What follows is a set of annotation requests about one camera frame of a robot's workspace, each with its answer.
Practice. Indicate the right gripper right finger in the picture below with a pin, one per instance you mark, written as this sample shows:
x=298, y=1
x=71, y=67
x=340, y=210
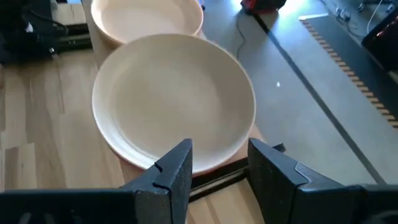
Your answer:
x=280, y=193

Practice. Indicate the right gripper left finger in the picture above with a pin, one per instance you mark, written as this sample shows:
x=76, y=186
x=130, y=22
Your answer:
x=168, y=193

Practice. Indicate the pale peach plate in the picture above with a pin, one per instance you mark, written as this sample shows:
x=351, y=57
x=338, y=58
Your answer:
x=174, y=99

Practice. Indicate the light tan plate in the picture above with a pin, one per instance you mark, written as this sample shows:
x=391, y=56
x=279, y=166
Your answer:
x=146, y=18

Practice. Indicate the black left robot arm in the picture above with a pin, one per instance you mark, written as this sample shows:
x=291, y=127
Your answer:
x=25, y=37

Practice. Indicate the black metal dish rack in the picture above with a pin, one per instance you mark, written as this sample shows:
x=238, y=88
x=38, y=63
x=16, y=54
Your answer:
x=224, y=175

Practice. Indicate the hazard striped floor mat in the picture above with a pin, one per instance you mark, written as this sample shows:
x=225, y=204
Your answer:
x=357, y=46

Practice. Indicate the black equipment case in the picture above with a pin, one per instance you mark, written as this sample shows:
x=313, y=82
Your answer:
x=382, y=43

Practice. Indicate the red and black machine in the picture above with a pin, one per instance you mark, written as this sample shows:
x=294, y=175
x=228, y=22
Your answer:
x=261, y=6

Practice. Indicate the black aluminium rail frame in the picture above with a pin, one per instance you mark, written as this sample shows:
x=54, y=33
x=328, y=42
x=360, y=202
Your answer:
x=74, y=40

